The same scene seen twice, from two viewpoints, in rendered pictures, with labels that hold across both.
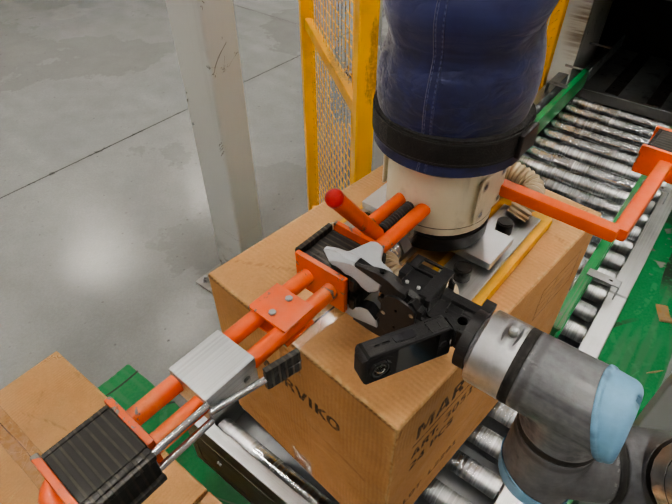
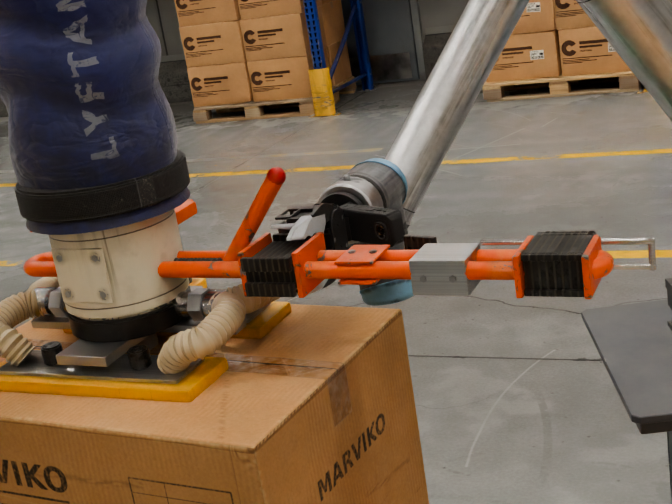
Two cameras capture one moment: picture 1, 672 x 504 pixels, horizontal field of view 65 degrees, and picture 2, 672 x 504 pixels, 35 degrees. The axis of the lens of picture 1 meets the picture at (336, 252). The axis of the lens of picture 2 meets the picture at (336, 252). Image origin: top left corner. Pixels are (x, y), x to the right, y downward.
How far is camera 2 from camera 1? 1.46 m
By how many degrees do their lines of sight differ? 88
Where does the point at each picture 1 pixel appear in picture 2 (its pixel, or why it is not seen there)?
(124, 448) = (544, 238)
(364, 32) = not seen: outside the picture
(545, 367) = (369, 173)
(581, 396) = (383, 168)
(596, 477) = not seen: hidden behind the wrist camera
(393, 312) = (337, 228)
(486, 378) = (378, 202)
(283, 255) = (198, 413)
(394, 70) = (132, 124)
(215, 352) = (433, 253)
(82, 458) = (566, 244)
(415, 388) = (355, 311)
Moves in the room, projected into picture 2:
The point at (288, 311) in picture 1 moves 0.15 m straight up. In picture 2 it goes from (366, 249) to (348, 129)
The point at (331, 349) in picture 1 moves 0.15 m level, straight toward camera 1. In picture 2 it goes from (334, 350) to (440, 322)
